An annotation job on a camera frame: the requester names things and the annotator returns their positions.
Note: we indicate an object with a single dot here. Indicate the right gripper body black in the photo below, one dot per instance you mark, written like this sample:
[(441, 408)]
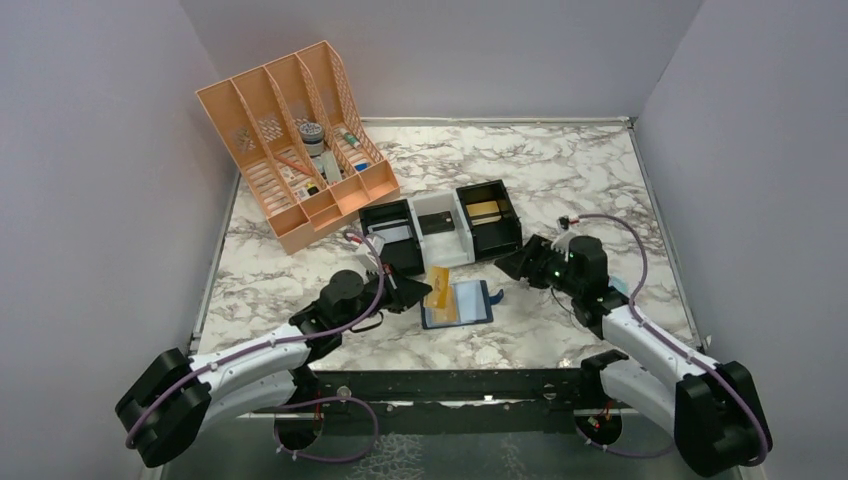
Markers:
[(530, 261)]

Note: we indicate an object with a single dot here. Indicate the right black plastic bin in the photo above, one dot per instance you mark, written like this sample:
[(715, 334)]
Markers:
[(495, 227)]

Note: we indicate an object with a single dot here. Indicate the green white marker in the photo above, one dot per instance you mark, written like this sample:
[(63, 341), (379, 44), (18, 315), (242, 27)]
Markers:
[(350, 138)]

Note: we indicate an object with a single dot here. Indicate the white plastic bin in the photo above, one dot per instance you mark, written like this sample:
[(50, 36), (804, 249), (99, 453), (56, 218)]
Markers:
[(450, 249)]

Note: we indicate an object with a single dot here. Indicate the grey round tape roll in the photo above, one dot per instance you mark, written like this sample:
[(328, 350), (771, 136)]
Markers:
[(312, 135)]

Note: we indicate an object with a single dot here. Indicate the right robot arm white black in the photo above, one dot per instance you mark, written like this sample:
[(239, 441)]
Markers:
[(710, 409)]

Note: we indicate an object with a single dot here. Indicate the orange plastic file organizer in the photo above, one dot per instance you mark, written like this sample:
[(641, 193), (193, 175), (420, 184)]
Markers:
[(256, 114)]

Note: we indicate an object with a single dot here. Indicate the blue leather card holder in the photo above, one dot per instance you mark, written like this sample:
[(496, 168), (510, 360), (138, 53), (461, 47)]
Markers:
[(474, 305)]

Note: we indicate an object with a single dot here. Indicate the silver credit card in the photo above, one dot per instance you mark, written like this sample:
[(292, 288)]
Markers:
[(391, 232)]

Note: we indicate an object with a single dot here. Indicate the black metal base rail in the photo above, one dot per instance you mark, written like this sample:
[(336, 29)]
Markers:
[(435, 402)]

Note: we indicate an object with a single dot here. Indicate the orange pencil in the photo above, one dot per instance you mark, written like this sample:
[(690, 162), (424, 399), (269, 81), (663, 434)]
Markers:
[(305, 168)]

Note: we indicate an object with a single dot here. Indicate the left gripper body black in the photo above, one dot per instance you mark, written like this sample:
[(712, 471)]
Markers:
[(395, 291)]

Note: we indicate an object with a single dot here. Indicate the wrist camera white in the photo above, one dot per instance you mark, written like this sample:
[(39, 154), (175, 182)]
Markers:
[(368, 252), (568, 229)]

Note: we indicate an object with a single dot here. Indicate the clear blue plastic case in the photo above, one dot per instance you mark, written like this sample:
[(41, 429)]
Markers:
[(620, 285)]

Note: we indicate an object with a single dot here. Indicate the black credit card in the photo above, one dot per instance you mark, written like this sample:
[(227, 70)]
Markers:
[(436, 223)]

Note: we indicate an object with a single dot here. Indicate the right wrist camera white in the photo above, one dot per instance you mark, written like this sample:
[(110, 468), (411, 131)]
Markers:
[(568, 229)]

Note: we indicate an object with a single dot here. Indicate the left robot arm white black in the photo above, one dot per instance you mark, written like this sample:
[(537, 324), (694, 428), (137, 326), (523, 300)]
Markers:
[(178, 396)]

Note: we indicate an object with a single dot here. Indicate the gold credit card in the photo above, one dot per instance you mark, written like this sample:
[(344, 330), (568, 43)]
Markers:
[(483, 212)]

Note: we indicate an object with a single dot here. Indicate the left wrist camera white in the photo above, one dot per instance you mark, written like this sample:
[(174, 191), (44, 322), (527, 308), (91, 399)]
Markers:
[(368, 252)]

